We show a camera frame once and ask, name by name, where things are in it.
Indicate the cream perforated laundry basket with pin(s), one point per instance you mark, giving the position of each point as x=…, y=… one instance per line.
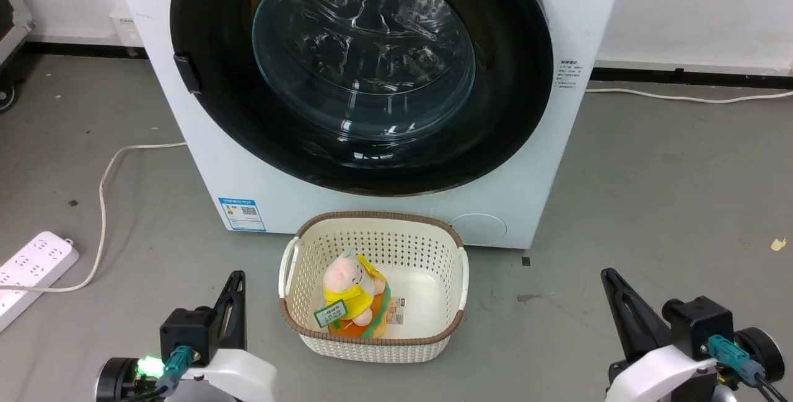
x=427, y=284

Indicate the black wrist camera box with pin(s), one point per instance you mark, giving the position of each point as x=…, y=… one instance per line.
x=186, y=334
x=697, y=324

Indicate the round white filter cover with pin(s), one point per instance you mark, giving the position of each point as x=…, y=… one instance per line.
x=477, y=229

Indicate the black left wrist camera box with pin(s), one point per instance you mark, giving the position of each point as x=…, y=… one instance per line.
x=186, y=334

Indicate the small paper tag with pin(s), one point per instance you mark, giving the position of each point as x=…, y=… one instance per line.
x=395, y=311

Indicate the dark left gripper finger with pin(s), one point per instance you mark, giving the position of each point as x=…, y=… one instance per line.
x=220, y=312
x=239, y=321

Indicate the blue energy label sticker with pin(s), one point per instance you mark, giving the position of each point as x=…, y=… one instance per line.
x=242, y=214

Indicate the white wall socket box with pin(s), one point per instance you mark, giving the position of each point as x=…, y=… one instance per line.
x=127, y=30

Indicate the small printed warning sticker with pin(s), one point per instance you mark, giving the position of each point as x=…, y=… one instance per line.
x=569, y=74

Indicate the black wheeled equipment case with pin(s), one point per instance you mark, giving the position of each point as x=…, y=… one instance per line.
x=7, y=30

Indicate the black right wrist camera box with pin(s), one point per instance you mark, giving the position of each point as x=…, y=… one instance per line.
x=697, y=324

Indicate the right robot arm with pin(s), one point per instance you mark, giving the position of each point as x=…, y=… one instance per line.
x=761, y=352

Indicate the pink plush doll yellow outfit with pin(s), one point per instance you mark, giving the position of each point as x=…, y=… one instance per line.
x=347, y=284

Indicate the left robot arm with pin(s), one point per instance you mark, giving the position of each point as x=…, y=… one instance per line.
x=114, y=382

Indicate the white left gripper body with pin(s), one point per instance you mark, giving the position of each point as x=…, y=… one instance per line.
x=241, y=377

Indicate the yellow paper scrap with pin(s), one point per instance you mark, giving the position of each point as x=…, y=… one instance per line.
x=778, y=244

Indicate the white front-load washing machine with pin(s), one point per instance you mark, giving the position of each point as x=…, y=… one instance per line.
x=204, y=160

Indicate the white power strip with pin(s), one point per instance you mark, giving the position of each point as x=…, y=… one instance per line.
x=34, y=262

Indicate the black round glass washer door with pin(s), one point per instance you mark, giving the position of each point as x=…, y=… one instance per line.
x=508, y=111

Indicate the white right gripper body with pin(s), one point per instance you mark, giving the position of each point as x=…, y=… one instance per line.
x=663, y=377

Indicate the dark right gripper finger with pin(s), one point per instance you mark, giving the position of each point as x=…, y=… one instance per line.
x=647, y=321
x=619, y=321

